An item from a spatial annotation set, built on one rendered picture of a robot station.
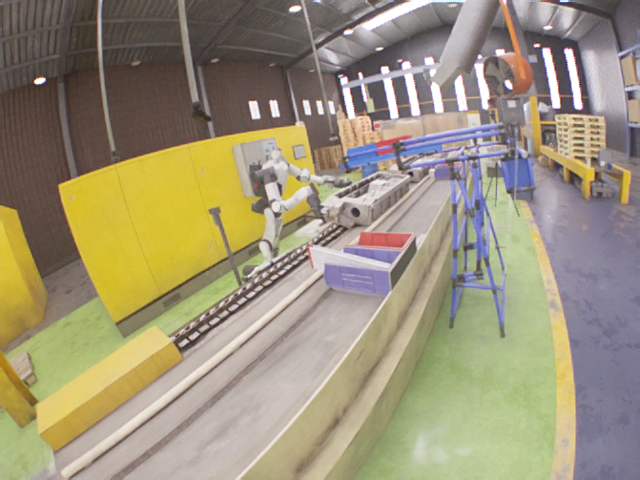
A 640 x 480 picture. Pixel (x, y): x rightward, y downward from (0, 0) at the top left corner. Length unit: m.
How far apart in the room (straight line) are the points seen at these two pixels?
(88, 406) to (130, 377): 0.23
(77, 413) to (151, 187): 2.68
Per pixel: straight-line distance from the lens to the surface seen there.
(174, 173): 3.48
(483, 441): 1.60
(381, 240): 1.47
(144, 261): 3.33
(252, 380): 0.96
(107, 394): 1.17
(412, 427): 1.60
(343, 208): 2.06
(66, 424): 1.23
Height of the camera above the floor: 1.41
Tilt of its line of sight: 20 degrees down
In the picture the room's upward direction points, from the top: 12 degrees counter-clockwise
